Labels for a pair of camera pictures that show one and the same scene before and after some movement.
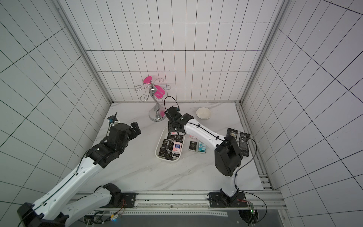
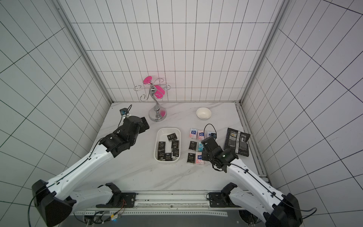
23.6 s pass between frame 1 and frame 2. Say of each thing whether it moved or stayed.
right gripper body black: moved
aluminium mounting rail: stayed
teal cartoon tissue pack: stayed
